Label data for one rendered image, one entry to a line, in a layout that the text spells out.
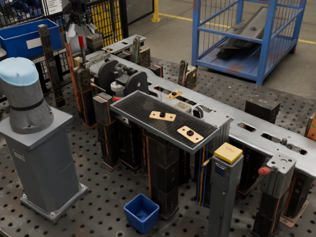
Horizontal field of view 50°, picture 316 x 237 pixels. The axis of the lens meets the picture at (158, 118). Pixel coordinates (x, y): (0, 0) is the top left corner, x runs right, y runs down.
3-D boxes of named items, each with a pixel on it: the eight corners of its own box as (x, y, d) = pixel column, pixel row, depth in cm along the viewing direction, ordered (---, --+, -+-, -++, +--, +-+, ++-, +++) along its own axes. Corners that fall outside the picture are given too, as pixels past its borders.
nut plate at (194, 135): (204, 138, 103) (204, 135, 102) (195, 144, 101) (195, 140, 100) (185, 126, 108) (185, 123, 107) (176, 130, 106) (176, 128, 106)
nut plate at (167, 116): (176, 115, 113) (176, 112, 113) (173, 121, 110) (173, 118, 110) (152, 111, 116) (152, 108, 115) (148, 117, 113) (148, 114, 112)
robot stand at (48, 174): (53, 223, 135) (28, 146, 112) (20, 201, 144) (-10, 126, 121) (89, 190, 148) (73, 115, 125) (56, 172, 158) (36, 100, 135)
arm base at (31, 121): (29, 139, 115) (22, 115, 109) (2, 125, 122) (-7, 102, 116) (62, 117, 125) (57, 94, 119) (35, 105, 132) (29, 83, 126)
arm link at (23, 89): (26, 111, 111) (15, 74, 103) (-4, 102, 116) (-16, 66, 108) (51, 93, 120) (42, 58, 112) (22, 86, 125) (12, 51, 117)
